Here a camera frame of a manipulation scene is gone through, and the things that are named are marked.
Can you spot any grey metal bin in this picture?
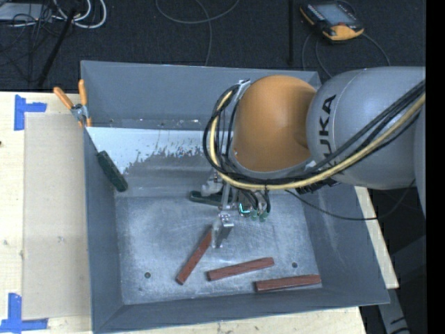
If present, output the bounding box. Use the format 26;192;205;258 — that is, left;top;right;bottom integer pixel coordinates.
79;60;391;334

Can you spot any red-brown flat block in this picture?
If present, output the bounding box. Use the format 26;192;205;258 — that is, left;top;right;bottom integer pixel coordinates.
175;227;213;286
253;273;323;294
207;257;275;282

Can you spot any dark green flat block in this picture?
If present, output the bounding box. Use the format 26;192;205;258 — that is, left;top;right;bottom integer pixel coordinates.
95;150;129;193

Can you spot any pale flat board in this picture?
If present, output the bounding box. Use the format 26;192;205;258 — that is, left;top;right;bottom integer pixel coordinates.
21;112;92;321

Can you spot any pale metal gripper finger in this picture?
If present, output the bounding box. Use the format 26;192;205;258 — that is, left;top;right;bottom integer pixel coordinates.
211;222;223;250
218;212;235;249

